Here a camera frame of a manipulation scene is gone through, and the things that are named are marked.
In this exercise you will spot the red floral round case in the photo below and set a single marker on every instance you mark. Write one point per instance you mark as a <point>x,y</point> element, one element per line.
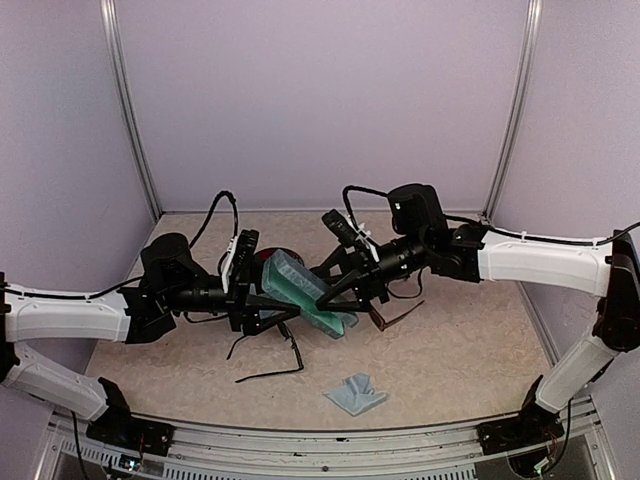
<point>260,257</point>

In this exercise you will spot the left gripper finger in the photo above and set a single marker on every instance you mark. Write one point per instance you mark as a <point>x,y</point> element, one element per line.
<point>254,324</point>
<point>262,303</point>

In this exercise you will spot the right aluminium frame post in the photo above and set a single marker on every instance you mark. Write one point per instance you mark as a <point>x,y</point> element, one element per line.
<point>518,102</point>

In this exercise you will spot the brown frame sunglasses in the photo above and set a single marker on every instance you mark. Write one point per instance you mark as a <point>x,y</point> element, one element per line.
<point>382,324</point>

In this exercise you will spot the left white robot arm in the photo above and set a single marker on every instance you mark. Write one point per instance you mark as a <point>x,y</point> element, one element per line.
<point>172,283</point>

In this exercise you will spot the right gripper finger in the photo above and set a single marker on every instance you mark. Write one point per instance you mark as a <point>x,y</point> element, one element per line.
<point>330,305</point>
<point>346,282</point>

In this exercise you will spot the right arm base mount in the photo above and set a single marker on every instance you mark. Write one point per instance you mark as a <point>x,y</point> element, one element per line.
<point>530,426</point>

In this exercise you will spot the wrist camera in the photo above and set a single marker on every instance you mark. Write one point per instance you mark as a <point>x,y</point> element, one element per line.
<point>236,267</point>
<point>348,234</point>

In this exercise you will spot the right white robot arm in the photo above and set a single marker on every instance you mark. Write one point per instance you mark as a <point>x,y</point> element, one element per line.
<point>606,268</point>

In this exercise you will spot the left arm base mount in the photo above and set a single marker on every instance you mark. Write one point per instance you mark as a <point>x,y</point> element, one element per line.
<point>118,427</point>

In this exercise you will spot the front aluminium rail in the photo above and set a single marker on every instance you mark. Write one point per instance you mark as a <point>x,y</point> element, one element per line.
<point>200,451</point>

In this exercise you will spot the black frame glasses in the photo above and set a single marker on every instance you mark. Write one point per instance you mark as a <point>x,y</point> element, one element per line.
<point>287,335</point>

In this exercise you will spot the grey green glasses case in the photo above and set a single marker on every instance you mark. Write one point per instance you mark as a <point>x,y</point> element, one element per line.
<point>284,279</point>

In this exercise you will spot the light blue cleaning cloth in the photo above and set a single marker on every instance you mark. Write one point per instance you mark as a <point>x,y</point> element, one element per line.
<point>356,395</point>

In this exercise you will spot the aluminium frame post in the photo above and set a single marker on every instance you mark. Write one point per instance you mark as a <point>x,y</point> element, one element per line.
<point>518,102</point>
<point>109,14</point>

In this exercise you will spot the left aluminium frame post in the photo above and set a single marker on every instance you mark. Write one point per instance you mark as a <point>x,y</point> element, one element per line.
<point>109,14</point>

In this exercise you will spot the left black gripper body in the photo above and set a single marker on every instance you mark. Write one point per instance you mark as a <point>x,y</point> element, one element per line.
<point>236,309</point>

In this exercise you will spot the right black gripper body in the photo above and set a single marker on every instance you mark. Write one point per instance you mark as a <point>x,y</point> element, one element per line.
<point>371,267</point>

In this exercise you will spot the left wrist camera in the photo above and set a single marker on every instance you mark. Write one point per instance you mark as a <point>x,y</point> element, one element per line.
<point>236,267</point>

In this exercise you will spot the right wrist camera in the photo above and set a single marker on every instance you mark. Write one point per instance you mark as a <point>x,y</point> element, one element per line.
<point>348,234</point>

